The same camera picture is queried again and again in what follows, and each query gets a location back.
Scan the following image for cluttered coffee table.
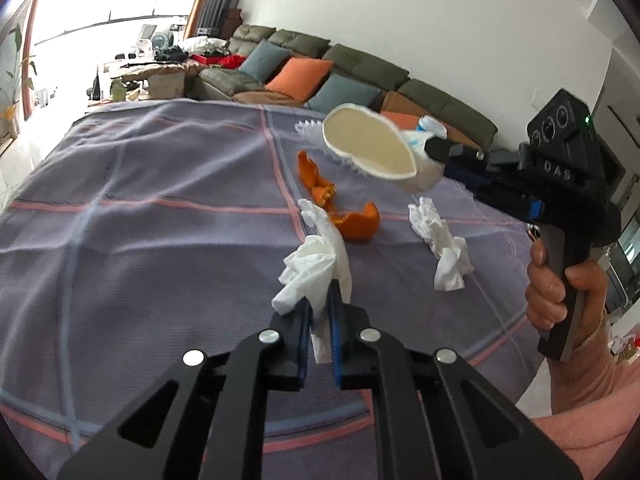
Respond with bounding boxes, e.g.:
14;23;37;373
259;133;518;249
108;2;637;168
85;72;188;106

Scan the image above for blue sofa cushion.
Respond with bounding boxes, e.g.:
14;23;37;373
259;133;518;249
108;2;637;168
304;73;384;114
237;40;294;84

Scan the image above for person's right forearm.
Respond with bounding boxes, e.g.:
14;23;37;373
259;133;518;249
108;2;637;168
530;310;640;480

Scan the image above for person's right hand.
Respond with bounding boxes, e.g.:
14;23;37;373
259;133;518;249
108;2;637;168
526;241;609;347

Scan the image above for grey plaid blanket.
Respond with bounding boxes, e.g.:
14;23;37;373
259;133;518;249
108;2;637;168
0;99;558;480

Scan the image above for large window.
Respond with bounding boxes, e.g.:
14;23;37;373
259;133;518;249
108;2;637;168
27;0;206;61

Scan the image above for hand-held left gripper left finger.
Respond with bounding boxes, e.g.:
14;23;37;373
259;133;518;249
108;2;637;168
57;305;313;480

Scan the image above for orange sofa cushion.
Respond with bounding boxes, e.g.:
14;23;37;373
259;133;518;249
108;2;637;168
385;110;426;132
264;56;335;104

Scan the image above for pile of clothes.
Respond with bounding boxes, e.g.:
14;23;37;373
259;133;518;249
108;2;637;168
155;35;246;68

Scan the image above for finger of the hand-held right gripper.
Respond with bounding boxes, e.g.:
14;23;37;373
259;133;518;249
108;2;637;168
424;136;488;163
442;157;506;196

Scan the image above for green sectional sofa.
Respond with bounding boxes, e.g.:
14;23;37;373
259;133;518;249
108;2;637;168
197;24;499;150

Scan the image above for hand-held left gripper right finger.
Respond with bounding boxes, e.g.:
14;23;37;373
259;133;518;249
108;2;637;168
327;280;583;480

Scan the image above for white office chair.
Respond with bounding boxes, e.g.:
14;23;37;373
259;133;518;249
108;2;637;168
136;24;157;56

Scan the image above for brown ottoman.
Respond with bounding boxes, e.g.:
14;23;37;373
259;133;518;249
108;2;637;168
102;57;201;81

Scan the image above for orange peel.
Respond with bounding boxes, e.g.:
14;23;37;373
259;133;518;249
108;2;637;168
297;150;322;190
311;182;337;207
330;201;381;242

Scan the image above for brown sofa cushion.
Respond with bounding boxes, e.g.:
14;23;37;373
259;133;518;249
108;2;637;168
381;91;427;117

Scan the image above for brown seat pad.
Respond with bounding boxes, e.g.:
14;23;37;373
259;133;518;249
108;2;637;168
232;90;306;107

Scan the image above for white tissue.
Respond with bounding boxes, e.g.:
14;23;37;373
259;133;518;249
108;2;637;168
271;199;354;367
407;196;476;292

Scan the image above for cream paper bowl blue dots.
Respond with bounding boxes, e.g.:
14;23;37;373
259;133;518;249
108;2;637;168
322;102;447;194

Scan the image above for tall leafy plant yellow pot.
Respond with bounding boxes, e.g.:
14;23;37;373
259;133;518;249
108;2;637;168
0;22;40;143

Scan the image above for blue white lidded paper cup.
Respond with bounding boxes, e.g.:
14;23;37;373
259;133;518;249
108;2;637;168
414;115;449;142

